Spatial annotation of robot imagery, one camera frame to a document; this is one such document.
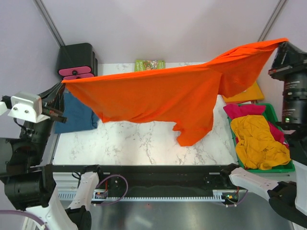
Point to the orange folder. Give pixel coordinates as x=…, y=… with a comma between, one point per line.
x=253, y=93

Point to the green paperback book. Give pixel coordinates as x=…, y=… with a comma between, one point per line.
x=142, y=65

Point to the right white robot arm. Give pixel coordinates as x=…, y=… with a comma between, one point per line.
x=287, y=199

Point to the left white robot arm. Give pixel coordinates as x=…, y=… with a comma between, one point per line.
x=29, y=185

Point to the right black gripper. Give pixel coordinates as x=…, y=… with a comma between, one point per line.
x=288, y=59

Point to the blue folded t shirt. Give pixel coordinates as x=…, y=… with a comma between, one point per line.
x=79, y=116

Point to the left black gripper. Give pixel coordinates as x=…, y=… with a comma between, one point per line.
x=53, y=101

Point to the white slotted cable duct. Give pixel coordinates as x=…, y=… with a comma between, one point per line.
x=70, y=195

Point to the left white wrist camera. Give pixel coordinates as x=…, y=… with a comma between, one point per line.
x=24, y=106

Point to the yellow t shirt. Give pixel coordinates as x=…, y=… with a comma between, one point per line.
x=256, y=147

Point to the magenta t shirt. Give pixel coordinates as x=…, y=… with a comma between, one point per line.
x=234, y=111

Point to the orange t shirt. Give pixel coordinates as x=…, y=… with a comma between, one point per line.
x=184, y=95

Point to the black pink drawer unit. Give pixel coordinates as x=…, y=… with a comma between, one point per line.
x=77, y=61

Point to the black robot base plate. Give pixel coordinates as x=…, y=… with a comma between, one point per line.
x=165, y=181

